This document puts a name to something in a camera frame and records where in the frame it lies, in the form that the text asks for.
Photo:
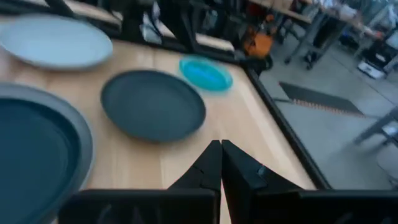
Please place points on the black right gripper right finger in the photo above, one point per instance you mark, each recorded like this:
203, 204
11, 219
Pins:
242, 180

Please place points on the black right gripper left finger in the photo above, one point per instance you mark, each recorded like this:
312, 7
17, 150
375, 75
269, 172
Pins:
199, 180

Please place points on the medium dark grey plastic plate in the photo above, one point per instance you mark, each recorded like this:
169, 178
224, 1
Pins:
152, 105

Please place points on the light grey plastic plate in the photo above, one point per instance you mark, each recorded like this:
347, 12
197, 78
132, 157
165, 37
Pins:
56, 42

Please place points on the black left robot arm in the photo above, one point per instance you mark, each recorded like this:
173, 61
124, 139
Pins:
186, 28

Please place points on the teal translucent plastic plate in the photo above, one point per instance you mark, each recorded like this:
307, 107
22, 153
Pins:
205, 74

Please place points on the black hazard-striped floor mat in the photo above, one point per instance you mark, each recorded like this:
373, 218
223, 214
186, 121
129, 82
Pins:
317, 98

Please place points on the orange vacuum cleaner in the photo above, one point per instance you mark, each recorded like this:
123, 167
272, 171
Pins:
258, 45

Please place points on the large dark grey plastic plate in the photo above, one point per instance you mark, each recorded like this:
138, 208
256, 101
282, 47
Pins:
34, 155

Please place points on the white box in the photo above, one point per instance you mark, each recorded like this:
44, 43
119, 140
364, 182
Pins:
370, 70

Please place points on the grey work table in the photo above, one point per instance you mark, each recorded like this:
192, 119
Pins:
311, 21

